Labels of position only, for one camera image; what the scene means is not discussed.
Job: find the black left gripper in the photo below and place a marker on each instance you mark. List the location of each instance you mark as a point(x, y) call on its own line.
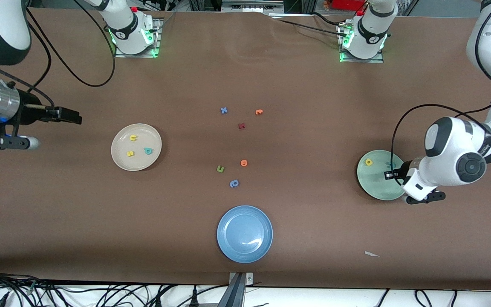
point(399, 174)

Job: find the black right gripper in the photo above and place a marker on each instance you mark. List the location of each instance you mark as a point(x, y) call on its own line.
point(28, 113)

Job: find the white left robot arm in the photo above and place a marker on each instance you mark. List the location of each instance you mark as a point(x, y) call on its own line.
point(454, 153)

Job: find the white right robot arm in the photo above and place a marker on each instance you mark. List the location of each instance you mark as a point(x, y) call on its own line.
point(126, 30)

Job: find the green plate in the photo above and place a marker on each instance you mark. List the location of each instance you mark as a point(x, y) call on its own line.
point(373, 181)

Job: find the white paper scrap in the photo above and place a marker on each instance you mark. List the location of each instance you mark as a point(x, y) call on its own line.
point(371, 254)

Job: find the beige brown plate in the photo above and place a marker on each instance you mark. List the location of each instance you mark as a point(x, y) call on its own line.
point(141, 164)

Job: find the brown table cover sheet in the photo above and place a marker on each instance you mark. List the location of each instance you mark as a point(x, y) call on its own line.
point(58, 213)

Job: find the blue foam letter a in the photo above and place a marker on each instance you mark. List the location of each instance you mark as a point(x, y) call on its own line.
point(233, 185)

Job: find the blue plate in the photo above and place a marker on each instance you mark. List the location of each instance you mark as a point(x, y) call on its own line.
point(244, 234)

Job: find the red box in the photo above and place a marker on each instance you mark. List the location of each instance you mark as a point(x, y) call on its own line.
point(348, 4)

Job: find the aluminium profile beam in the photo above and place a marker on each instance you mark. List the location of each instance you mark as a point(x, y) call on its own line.
point(235, 295)

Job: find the grey power strip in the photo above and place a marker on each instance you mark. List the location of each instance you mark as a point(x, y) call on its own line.
point(249, 6)

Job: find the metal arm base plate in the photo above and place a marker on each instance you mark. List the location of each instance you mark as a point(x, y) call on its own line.
point(361, 60)
point(137, 55)

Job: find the metal bracket plate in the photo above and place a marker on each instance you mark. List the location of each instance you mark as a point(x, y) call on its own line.
point(249, 279)

